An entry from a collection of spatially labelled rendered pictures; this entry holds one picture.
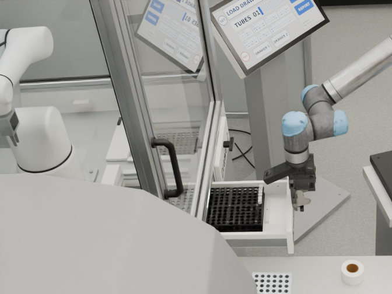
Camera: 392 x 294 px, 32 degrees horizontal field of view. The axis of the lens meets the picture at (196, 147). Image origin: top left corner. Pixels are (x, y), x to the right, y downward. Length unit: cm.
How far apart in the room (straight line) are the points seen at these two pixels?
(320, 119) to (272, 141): 122
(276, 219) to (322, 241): 107
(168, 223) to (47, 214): 19
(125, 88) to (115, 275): 53
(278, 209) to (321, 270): 26
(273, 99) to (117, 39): 183
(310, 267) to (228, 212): 32
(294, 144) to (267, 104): 108
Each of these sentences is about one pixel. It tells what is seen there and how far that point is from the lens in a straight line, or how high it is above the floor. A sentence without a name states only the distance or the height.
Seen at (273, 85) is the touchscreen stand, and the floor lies 73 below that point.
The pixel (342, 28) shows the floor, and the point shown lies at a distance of 490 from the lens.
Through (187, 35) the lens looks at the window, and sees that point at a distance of 211.
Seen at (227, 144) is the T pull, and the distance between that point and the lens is 249.
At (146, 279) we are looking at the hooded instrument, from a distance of 102.
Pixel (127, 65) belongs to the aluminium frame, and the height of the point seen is 177.
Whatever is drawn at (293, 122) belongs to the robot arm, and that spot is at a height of 126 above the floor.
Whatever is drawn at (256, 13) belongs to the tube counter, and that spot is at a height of 111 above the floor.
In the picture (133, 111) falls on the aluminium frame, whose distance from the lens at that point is 145.
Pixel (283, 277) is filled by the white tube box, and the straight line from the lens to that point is 218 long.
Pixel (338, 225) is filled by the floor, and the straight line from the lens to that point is 341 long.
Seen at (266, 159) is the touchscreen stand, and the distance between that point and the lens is 330.
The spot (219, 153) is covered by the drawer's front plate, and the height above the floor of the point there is 93.
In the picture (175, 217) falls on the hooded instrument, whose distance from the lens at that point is 112.
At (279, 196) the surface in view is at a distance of 237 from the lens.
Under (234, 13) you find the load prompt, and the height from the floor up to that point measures 115.
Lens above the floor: 248
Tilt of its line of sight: 39 degrees down
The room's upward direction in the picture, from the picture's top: 11 degrees counter-clockwise
